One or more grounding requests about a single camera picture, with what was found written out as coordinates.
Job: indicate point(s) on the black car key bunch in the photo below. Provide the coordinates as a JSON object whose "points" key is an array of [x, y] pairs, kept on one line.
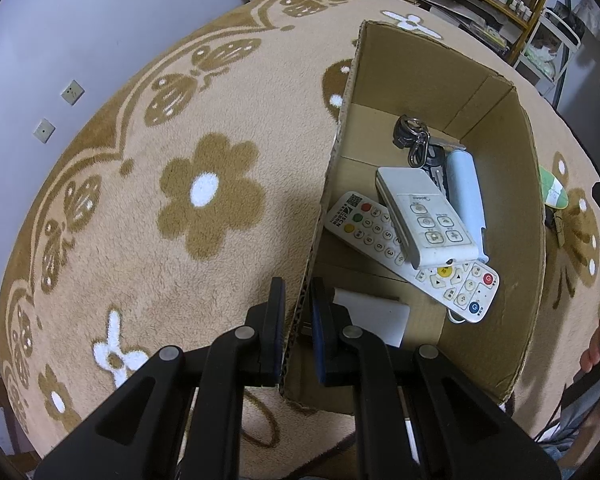
{"points": [[410, 132]]}

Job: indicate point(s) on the light blue power bank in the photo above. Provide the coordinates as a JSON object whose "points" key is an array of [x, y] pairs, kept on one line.
{"points": [[467, 185]]}

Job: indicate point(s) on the person's leg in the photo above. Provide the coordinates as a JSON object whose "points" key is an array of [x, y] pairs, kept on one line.
{"points": [[575, 425]]}

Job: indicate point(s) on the long white remote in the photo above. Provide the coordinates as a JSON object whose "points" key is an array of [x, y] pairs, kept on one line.
{"points": [[360, 225]]}

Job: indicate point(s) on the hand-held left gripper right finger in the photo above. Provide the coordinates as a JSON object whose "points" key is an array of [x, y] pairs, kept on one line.
{"points": [[320, 345]]}

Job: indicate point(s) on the flat cardboard sheets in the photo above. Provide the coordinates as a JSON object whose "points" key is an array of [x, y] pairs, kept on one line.
{"points": [[460, 15]]}

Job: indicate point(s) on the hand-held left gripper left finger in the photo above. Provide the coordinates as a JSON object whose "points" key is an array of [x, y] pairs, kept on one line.
{"points": [[272, 345]]}

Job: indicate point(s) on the row of small bottles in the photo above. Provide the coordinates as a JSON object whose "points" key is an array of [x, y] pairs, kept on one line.
{"points": [[521, 9]]}

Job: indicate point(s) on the brown flower printed blanket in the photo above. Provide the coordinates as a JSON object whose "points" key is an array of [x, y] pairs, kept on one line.
{"points": [[180, 260]]}

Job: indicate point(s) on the cardboard box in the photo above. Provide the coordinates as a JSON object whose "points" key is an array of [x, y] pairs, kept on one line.
{"points": [[510, 310]]}

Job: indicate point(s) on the small white remote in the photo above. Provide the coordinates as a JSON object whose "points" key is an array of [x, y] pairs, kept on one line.
{"points": [[425, 210]]}

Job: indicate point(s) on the white metal cart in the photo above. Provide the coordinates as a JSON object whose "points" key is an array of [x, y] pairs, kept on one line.
{"points": [[545, 50]]}

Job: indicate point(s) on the white wall outlet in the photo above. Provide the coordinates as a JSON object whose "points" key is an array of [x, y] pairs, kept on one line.
{"points": [[72, 92], [44, 131]]}

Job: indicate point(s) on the green oval mat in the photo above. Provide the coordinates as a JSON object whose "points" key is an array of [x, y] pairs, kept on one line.
{"points": [[552, 190]]}

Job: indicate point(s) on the wooden bookshelf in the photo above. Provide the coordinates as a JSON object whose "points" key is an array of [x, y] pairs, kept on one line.
{"points": [[540, 5]]}

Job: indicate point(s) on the white power adapter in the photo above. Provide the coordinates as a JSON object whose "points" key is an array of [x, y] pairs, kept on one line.
{"points": [[375, 317]]}

